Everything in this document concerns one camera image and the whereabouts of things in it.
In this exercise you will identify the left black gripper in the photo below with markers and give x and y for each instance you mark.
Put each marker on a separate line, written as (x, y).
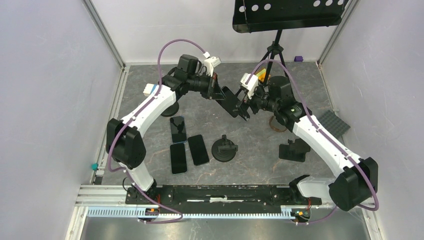
(213, 90)

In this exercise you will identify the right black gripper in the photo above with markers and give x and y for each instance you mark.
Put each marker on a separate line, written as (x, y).
(242, 110)

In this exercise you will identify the black round-base phone stand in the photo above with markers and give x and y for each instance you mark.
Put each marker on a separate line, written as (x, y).
(224, 150)

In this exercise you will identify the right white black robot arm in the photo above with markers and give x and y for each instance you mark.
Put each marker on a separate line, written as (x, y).
(355, 179)

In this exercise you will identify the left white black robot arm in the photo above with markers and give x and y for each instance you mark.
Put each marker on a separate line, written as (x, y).
(124, 137)

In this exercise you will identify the far black phone stand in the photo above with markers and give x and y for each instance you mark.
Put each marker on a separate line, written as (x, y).
(171, 110)

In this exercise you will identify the black square-base phone holder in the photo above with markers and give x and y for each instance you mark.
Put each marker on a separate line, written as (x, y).
(294, 150)

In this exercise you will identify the black music stand tripod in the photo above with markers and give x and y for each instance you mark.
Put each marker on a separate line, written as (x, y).
(250, 16)

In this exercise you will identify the orange yellow block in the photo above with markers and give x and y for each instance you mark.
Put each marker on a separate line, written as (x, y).
(262, 75)

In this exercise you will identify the blue-edged black smartphone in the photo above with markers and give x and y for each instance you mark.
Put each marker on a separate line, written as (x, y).
(178, 129)

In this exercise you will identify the white and blue blocks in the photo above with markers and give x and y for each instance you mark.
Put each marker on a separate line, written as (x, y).
(149, 89)

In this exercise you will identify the purple block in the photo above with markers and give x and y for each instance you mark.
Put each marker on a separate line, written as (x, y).
(298, 58)

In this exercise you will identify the grey studded baseplate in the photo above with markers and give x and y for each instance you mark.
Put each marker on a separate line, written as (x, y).
(333, 124)

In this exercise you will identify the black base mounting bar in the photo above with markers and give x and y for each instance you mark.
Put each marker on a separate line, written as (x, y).
(228, 199)

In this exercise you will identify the teal clip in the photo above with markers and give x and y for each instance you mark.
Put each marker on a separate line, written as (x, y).
(94, 167)

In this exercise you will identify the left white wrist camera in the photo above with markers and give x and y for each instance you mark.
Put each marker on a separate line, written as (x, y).
(210, 62)

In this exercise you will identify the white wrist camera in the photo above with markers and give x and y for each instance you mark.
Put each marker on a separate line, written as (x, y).
(210, 62)
(249, 82)

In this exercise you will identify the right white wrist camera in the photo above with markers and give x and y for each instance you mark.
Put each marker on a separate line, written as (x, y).
(249, 82)

